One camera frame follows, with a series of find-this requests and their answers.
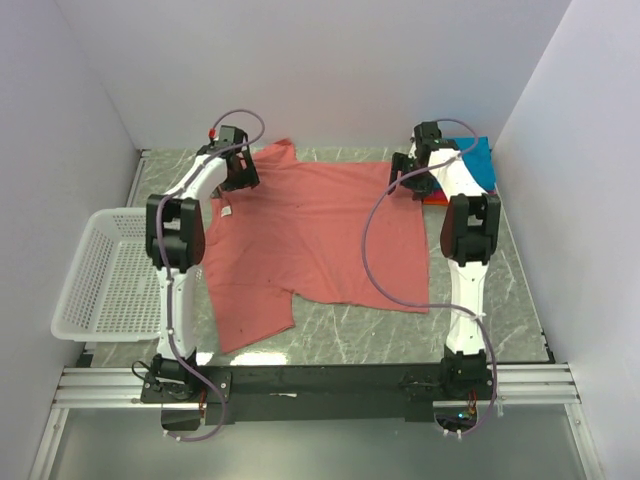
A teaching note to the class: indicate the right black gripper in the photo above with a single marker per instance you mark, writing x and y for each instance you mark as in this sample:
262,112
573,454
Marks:
418,188

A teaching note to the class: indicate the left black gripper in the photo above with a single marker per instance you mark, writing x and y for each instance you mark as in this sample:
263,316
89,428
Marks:
248,176

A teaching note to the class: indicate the salmon pink t shirt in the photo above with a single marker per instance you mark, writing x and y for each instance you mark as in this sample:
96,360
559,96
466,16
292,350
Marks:
323,231

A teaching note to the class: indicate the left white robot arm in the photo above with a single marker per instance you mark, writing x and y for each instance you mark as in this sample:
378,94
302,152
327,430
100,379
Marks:
175,231

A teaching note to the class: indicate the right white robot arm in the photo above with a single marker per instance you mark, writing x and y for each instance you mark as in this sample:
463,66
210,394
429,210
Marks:
469,233

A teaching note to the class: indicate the folded orange t shirt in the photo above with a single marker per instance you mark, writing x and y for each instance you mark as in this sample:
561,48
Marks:
436,201

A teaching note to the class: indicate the folded blue t shirt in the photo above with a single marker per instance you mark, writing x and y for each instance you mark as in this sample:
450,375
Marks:
479,163

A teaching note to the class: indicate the white plastic basket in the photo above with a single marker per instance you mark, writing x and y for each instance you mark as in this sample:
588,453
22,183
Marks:
111,293

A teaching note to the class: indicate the black base beam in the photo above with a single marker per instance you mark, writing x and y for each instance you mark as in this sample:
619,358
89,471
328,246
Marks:
336,392

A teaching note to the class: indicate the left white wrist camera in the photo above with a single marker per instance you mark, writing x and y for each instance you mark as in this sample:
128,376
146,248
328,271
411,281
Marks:
213,135

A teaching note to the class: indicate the aluminium frame rail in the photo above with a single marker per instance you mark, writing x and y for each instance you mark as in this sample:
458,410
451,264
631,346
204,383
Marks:
117,388

